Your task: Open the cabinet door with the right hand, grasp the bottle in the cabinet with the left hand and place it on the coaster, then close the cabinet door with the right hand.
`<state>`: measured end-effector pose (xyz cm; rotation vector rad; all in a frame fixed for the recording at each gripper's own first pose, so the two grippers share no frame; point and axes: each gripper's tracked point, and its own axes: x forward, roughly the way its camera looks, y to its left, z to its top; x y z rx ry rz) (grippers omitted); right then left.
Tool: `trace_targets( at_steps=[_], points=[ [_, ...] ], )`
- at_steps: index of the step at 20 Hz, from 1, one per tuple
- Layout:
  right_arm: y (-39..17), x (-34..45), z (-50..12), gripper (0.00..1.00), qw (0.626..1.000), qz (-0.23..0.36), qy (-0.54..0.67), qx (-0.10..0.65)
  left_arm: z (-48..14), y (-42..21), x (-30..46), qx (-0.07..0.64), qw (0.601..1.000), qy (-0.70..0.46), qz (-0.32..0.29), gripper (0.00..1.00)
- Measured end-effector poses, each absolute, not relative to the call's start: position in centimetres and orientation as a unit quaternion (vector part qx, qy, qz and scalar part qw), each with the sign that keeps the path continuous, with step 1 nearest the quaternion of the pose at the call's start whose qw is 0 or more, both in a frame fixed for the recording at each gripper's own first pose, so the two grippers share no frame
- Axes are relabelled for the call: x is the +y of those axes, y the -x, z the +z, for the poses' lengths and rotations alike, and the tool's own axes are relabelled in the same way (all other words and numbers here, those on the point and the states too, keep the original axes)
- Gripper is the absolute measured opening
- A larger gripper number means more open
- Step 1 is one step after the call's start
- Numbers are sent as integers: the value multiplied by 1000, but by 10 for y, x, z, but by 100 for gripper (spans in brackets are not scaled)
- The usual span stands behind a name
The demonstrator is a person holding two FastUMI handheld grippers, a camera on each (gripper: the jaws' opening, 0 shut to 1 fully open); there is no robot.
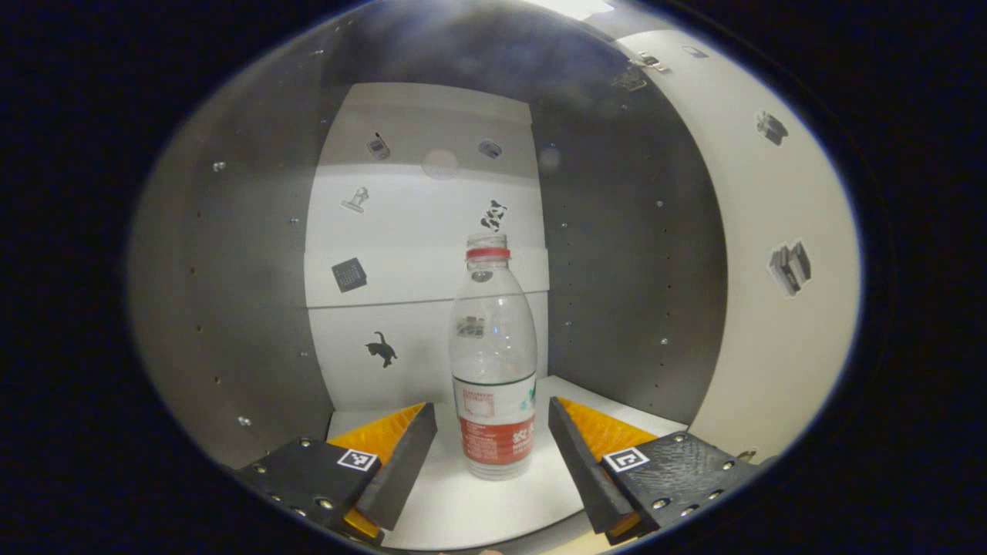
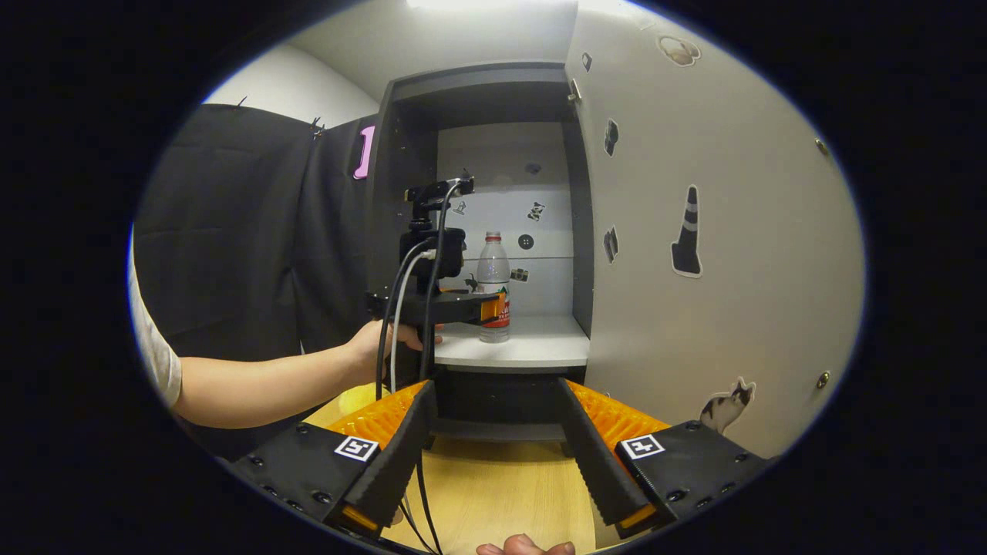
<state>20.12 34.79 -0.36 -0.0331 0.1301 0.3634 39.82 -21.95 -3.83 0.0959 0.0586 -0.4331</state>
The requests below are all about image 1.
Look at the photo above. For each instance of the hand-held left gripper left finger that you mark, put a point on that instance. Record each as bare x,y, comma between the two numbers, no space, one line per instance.
401,470

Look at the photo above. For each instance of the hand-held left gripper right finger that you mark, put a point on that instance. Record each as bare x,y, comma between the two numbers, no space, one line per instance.
586,470

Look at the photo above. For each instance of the clear plastic bottle red label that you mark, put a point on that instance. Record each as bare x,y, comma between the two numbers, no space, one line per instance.
493,354

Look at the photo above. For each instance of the white cabinet door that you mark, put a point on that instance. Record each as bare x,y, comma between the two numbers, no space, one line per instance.
771,347

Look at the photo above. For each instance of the dark grey cabinet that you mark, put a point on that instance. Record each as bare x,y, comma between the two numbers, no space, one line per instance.
239,293

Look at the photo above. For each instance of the white cabinet shelf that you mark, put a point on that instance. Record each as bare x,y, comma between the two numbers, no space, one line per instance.
463,509

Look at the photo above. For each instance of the long ceiling light panel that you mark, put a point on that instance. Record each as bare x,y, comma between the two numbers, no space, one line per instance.
574,8

